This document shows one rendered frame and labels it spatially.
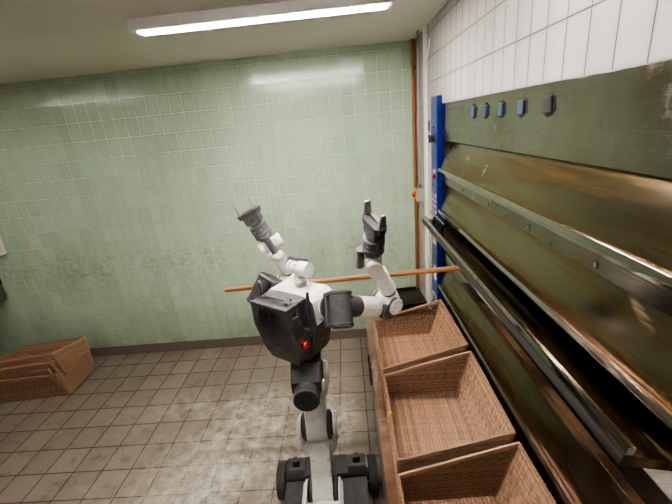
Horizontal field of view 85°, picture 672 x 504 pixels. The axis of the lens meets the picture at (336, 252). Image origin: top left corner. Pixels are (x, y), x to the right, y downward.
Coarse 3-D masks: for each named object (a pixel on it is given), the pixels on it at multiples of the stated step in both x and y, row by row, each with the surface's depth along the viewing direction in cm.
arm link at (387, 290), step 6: (378, 282) 156; (384, 282) 155; (390, 282) 157; (378, 288) 161; (384, 288) 158; (390, 288) 158; (378, 294) 165; (384, 294) 160; (390, 294) 160; (396, 294) 162; (390, 300) 160
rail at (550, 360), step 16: (432, 224) 214; (496, 304) 123; (512, 320) 111; (528, 336) 102; (544, 352) 94; (560, 368) 88; (576, 384) 83; (592, 400) 78; (592, 416) 76; (608, 432) 71; (624, 448) 67
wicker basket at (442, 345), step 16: (432, 304) 252; (384, 320) 256; (416, 320) 256; (432, 320) 256; (448, 320) 230; (384, 336) 260; (400, 336) 260; (416, 336) 257; (432, 336) 255; (448, 336) 227; (384, 352) 243; (400, 352) 242; (416, 352) 241; (432, 352) 239; (448, 352) 201; (384, 368) 205; (400, 368) 205; (432, 368) 205; (448, 368) 205
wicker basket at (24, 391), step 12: (84, 372) 349; (0, 384) 311; (12, 384) 312; (24, 384) 314; (36, 384) 315; (48, 384) 317; (72, 384) 330; (12, 396) 321; (24, 396) 322; (36, 396) 324; (48, 396) 325
